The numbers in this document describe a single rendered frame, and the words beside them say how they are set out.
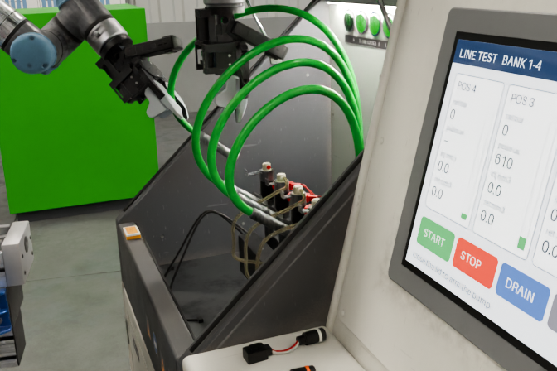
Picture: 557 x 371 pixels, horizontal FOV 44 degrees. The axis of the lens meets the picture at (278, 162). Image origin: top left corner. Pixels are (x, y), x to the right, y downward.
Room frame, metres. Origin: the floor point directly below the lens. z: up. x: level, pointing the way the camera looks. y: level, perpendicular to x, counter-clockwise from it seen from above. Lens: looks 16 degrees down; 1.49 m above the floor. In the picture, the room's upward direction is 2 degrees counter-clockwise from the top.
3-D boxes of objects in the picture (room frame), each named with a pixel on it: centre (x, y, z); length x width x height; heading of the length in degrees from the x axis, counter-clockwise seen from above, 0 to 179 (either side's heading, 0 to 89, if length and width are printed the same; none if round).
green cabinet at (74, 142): (4.61, 1.38, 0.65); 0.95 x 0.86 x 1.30; 109
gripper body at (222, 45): (1.24, 0.09, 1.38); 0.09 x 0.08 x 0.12; 110
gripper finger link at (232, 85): (1.23, 0.08, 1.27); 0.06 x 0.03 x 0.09; 110
